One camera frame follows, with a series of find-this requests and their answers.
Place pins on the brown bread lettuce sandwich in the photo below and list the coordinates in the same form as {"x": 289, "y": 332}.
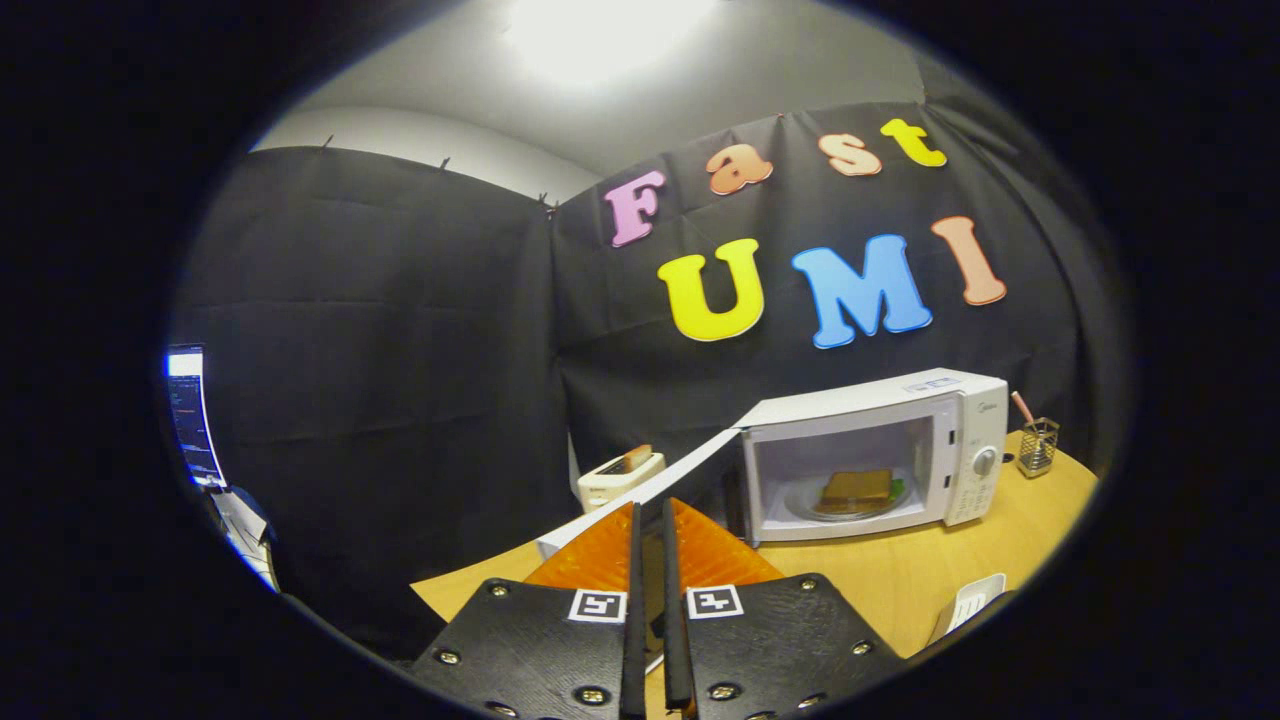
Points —
{"x": 858, "y": 487}

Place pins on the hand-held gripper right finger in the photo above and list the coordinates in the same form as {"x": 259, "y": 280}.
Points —
{"x": 676, "y": 650}

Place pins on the white toaster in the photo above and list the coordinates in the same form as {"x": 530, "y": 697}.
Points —
{"x": 600, "y": 490}

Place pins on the pink striped straw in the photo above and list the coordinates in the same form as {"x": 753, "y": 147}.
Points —
{"x": 1022, "y": 406}

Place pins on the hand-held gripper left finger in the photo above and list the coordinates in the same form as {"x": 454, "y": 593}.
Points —
{"x": 634, "y": 650}

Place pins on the white plastic tray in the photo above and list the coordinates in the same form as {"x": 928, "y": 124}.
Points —
{"x": 970, "y": 605}

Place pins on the toast slice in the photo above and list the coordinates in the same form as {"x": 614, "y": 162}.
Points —
{"x": 637, "y": 459}

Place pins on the white microwave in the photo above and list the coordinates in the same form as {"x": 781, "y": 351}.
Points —
{"x": 980, "y": 420}

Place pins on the computer monitor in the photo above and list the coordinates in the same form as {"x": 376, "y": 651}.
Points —
{"x": 190, "y": 420}

